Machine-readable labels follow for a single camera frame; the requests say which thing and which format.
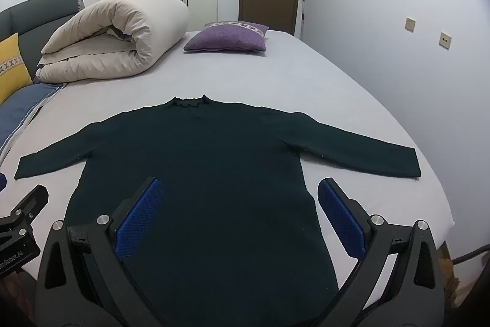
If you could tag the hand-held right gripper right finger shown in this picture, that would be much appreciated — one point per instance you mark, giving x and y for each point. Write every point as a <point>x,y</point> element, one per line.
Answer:
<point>340,218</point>

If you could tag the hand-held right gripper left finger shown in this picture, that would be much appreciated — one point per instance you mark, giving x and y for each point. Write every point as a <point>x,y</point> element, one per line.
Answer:
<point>139,219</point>

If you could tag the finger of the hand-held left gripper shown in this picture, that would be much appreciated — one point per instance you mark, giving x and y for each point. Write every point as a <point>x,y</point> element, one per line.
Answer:
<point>30,202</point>

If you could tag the dark green knit sweater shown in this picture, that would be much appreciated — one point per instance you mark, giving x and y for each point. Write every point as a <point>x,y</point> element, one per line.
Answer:
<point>214,158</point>

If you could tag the blue pillow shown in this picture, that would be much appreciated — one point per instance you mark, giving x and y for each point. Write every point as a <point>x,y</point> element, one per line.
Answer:
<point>19,108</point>

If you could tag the brown wooden furniture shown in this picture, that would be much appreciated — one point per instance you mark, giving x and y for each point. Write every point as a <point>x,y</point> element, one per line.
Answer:
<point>450,271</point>

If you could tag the yellow cushion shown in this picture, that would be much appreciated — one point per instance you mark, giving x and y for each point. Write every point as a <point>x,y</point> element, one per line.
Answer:
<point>11,70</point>

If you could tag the white bed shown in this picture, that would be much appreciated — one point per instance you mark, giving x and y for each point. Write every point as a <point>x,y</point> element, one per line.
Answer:
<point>306,74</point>

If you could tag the rolled beige duvet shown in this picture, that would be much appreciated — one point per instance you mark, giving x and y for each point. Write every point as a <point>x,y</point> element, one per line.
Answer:
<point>115,39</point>

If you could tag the grey padded headboard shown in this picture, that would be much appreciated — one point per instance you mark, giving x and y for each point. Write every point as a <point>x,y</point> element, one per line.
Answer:
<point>34,16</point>

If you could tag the purple cushion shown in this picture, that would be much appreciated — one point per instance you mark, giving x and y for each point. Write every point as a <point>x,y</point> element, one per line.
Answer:
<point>226,37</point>

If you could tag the beige wall outlet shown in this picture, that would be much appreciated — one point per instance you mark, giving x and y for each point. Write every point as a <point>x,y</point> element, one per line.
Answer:
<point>445,40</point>
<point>410,24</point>

